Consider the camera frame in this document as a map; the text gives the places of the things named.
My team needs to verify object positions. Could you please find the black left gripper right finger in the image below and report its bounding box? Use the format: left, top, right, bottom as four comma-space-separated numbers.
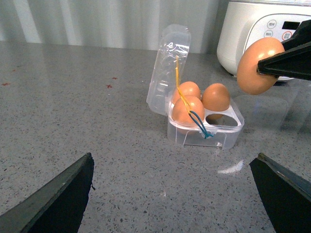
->
250, 153, 311, 233

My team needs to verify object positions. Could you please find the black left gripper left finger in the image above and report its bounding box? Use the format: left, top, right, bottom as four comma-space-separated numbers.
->
0, 153, 94, 233

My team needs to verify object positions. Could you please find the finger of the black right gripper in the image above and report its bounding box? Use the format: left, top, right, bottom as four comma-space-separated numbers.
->
282, 20, 311, 50
257, 42, 311, 81

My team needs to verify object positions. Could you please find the brown egg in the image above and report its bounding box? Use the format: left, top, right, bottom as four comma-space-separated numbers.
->
202, 83, 230, 112
171, 95, 205, 127
171, 81, 201, 104
236, 37, 285, 95

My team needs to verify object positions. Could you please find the clear plastic egg box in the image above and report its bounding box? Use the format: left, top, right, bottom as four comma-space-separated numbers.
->
146, 24, 244, 149

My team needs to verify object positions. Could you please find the white Joyoung blender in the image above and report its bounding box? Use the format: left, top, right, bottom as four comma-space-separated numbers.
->
217, 0, 311, 76

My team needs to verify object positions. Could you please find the blue rubber band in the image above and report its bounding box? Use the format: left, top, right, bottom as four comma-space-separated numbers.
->
189, 110, 213, 139

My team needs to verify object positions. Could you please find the yellow rubber band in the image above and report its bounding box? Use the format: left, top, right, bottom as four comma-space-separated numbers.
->
175, 55, 191, 114

